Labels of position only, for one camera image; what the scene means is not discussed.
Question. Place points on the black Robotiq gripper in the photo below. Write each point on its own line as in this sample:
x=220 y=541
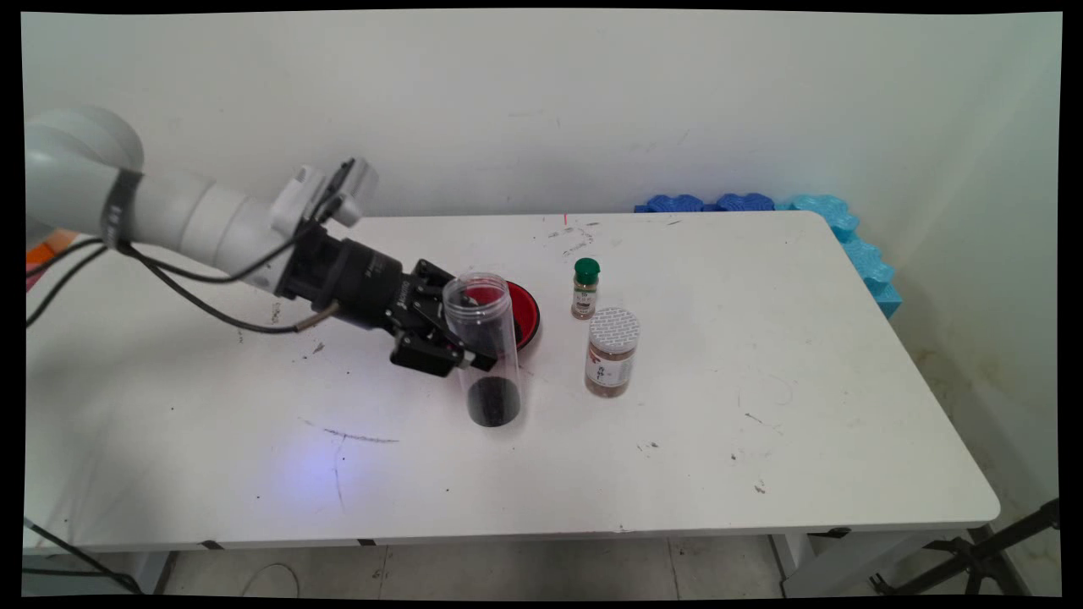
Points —
x=355 y=279

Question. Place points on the clear plastic jar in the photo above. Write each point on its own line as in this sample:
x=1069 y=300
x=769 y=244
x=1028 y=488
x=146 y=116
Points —
x=495 y=402

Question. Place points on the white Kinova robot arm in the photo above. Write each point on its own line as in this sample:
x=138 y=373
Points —
x=186 y=211

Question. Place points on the red bowl with black seeds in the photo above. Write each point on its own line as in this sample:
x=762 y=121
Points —
x=526 y=313

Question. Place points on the small green-capped spice bottle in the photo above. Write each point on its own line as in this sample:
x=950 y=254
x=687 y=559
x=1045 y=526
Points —
x=585 y=292

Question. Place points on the white-lidded spice jar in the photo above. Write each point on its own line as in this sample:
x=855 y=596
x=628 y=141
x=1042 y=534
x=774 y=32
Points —
x=611 y=355

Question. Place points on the dark blue foam mat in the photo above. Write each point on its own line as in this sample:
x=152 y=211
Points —
x=673 y=204
x=744 y=202

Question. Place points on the white table leg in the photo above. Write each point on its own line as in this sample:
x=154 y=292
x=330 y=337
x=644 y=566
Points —
x=846 y=562
x=152 y=571

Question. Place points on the orange box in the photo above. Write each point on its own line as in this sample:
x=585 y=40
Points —
x=46 y=245

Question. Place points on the light blue foam mat stack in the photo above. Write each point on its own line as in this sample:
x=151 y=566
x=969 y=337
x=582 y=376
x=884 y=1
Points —
x=863 y=258

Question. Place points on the black tripod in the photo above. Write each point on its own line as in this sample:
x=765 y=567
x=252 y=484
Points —
x=981 y=554

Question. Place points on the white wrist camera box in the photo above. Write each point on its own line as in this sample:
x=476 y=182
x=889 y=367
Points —
x=338 y=190

